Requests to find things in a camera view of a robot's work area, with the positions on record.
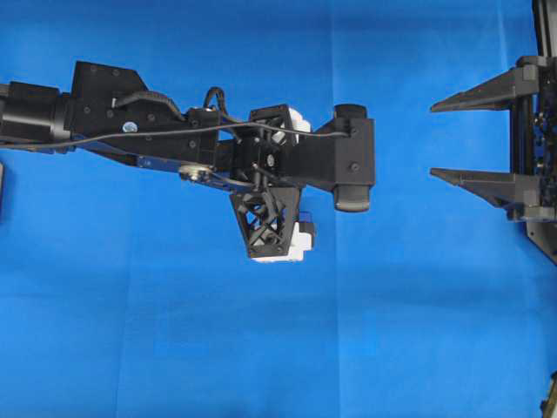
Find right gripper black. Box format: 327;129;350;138
430;56;556;222

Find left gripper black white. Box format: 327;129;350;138
212;104;316;263

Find blue block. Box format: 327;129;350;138
298;211;313;226

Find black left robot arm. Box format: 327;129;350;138
1;62;317;262

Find blue cloth mat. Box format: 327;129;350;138
1;1;556;417

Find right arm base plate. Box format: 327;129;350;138
527;221;557;265

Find black aluminium frame post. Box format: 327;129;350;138
532;0;557;57

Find thin black camera cable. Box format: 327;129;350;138
0;121;352;152

